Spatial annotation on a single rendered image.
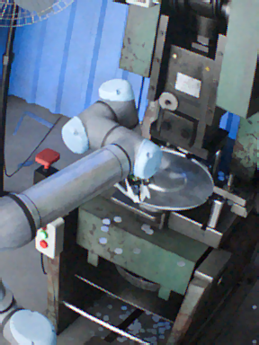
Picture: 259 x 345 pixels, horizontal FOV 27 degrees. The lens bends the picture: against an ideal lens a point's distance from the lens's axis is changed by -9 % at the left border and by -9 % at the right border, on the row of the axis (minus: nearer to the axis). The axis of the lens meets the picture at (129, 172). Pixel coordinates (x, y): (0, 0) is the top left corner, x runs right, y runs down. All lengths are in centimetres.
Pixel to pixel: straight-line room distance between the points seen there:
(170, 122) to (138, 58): 20
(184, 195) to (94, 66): 173
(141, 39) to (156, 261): 64
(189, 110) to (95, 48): 165
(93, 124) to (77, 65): 206
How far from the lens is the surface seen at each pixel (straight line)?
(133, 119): 133
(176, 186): 161
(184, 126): 155
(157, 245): 162
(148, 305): 189
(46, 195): 103
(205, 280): 157
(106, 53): 315
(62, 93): 342
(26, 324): 129
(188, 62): 152
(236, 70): 141
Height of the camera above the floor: 168
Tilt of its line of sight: 33 degrees down
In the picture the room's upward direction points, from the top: 10 degrees clockwise
